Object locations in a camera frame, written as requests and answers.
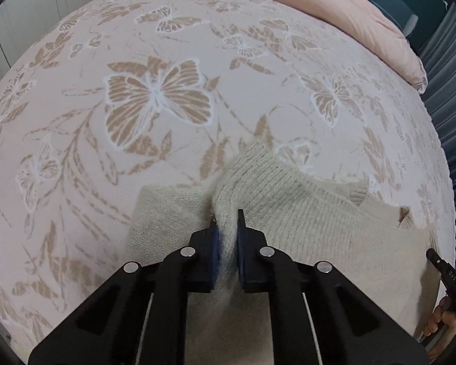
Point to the person's right hand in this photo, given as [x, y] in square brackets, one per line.
[442, 330]

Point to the white wardrobe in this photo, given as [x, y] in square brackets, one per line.
[19, 15]

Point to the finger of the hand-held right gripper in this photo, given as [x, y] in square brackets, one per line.
[442, 270]

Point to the pink duvet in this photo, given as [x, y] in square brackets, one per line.
[345, 7]

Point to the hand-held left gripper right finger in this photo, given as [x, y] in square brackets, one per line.
[240, 251]

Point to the beige knit sweater black hearts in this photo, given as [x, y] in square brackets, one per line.
[307, 228]

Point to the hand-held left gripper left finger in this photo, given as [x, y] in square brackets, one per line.
[214, 251]

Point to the blue-grey curtain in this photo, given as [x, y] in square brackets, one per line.
[448, 121]

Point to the bed with pink butterfly sheet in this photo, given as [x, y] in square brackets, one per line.
[98, 159]

